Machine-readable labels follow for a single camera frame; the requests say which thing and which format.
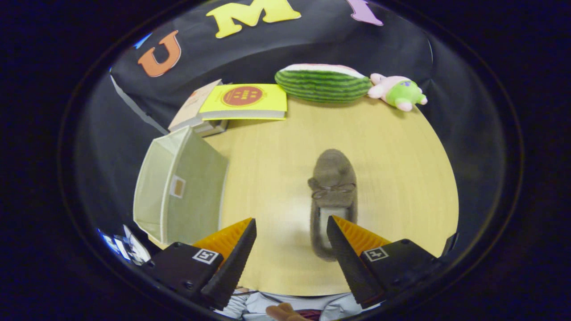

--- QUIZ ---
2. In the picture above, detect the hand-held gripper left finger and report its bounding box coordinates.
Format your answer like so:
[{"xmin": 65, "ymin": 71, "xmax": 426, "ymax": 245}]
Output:
[{"xmin": 143, "ymin": 218, "xmax": 258, "ymax": 311}]

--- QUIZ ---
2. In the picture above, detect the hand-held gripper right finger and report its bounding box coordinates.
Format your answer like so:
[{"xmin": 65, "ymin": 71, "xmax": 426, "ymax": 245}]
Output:
[{"xmin": 327, "ymin": 215, "xmax": 442, "ymax": 309}]

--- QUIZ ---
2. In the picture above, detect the pale fabric storage box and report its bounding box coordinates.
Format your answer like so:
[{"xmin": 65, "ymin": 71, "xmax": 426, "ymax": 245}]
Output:
[{"xmin": 133, "ymin": 126, "xmax": 229, "ymax": 245}]

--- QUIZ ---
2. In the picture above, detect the brown shoe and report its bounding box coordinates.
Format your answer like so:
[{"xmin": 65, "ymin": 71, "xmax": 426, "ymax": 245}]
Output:
[{"xmin": 307, "ymin": 148, "xmax": 359, "ymax": 262}]

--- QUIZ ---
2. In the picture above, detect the person's light blue shirt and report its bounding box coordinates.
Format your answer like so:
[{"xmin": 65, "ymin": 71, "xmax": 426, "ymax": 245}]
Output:
[{"xmin": 223, "ymin": 290, "xmax": 380, "ymax": 321}]

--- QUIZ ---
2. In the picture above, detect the grey book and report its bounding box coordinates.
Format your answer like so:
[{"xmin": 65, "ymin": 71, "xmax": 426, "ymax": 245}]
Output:
[{"xmin": 192, "ymin": 119, "xmax": 229, "ymax": 137}]

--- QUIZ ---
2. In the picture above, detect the beige book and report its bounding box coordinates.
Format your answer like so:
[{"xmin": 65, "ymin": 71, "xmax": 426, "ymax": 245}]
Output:
[{"xmin": 168, "ymin": 79, "xmax": 223, "ymax": 133}]

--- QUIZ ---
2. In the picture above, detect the yellow book with red circle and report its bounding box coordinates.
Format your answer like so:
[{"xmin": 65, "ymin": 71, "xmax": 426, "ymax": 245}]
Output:
[{"xmin": 199, "ymin": 84, "xmax": 288, "ymax": 121}]

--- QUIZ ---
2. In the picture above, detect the pink and green plush toy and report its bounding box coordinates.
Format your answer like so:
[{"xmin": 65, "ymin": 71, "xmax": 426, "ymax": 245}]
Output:
[{"xmin": 367, "ymin": 73, "xmax": 428, "ymax": 112}]

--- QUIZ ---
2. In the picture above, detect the watermelon slice plush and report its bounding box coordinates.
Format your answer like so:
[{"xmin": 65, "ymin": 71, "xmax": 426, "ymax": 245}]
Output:
[{"xmin": 274, "ymin": 64, "xmax": 372, "ymax": 103}]

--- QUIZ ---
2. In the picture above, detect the black backdrop cloth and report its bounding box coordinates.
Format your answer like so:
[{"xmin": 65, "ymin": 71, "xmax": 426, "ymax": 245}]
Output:
[{"xmin": 74, "ymin": 0, "xmax": 507, "ymax": 259}]

